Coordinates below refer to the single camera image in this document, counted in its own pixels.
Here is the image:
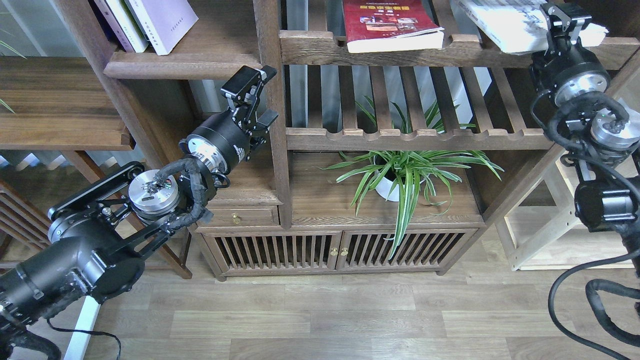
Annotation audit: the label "white book with blue text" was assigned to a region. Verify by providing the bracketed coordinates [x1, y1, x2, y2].
[456, 0, 609, 55]

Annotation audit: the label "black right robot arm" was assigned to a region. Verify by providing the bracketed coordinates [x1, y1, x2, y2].
[530, 2, 640, 360]

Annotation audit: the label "dark wooden bookshelf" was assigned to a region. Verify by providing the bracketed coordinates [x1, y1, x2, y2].
[55, 0, 562, 280]

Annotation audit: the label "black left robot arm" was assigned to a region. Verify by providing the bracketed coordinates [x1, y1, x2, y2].
[0, 65, 278, 360]

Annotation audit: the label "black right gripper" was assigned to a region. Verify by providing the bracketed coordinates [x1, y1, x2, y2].
[529, 2, 611, 107]

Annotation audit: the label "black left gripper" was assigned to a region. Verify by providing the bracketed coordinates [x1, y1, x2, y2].
[179, 65, 279, 175]

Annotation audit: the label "light wooden rack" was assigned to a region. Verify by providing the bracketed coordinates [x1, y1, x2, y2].
[495, 161, 626, 271]

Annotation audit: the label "red book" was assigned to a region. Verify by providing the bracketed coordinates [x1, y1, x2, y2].
[342, 0, 444, 54]

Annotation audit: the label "pale purple book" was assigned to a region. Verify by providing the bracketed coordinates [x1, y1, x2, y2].
[128, 0, 199, 56]

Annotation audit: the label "white spine book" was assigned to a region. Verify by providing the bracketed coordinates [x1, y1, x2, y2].
[105, 0, 149, 53]

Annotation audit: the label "green leaves at left edge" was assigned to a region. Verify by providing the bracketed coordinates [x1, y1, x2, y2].
[0, 10, 30, 113]

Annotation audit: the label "white plant pot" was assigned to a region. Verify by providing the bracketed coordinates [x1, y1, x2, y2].
[375, 176, 402, 203]

